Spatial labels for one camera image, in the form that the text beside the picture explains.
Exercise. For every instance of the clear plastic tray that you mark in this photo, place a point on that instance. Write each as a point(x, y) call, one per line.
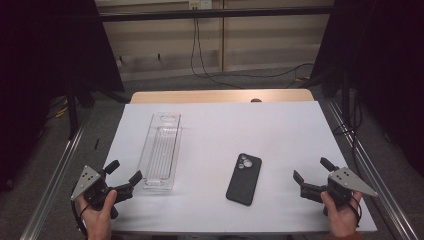
point(160, 156)

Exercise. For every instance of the black curtain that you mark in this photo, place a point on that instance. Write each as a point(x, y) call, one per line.
point(393, 66)
point(33, 66)

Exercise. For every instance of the wooden table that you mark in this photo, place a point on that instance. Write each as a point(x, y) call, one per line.
point(200, 96)

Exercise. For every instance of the metal floor rail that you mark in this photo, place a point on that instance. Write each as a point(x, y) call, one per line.
point(50, 196)
point(396, 216)

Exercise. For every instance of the white wall outlet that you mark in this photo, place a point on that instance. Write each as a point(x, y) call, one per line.
point(200, 4)

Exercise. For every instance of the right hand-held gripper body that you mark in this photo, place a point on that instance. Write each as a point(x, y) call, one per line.
point(343, 181)

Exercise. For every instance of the black stand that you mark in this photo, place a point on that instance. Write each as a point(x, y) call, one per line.
point(72, 116)

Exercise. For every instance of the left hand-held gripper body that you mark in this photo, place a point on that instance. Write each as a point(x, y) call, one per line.
point(95, 186)

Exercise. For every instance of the black horizontal bar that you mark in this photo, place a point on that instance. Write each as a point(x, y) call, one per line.
point(233, 13)

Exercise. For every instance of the person's right hand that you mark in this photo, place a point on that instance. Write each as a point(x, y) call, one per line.
point(341, 220)

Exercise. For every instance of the black phone case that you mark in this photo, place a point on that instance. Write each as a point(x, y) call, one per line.
point(243, 186)

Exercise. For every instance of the person's left hand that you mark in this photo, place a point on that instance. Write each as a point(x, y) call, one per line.
point(98, 221)

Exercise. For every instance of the white table mat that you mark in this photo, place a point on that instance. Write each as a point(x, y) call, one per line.
point(283, 140)

